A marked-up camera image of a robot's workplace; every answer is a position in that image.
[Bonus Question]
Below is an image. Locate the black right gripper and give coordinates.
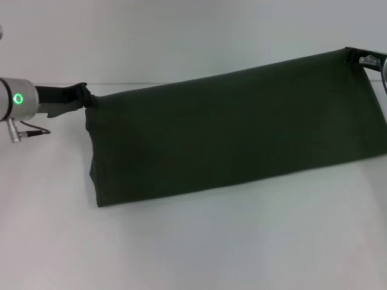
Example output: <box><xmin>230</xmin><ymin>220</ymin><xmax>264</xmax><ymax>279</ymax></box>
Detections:
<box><xmin>344</xmin><ymin>46</ymin><xmax>387</xmax><ymax>74</ymax></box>

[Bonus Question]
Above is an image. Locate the arm cable with plug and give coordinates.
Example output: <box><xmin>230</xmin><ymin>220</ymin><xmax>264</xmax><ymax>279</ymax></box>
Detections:
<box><xmin>358</xmin><ymin>54</ymin><xmax>387</xmax><ymax>95</ymax></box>
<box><xmin>7</xmin><ymin>118</ymin><xmax>51</xmax><ymax>144</ymax></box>

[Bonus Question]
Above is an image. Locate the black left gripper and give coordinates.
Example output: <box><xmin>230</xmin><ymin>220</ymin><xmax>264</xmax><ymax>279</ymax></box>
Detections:
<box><xmin>34</xmin><ymin>82</ymin><xmax>98</xmax><ymax>120</ymax></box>

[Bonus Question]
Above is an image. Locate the dark green shirt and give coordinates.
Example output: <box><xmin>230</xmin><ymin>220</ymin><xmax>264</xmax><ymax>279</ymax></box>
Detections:
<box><xmin>84</xmin><ymin>47</ymin><xmax>387</xmax><ymax>208</ymax></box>

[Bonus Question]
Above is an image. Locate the right arm cable with plug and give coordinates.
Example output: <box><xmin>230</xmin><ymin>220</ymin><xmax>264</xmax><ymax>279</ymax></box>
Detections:
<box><xmin>358</xmin><ymin>54</ymin><xmax>387</xmax><ymax>95</ymax></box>

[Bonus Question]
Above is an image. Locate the left arm cable with plug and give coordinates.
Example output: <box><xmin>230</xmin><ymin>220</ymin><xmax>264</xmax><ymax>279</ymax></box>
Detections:
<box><xmin>7</xmin><ymin>118</ymin><xmax>51</xmax><ymax>144</ymax></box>

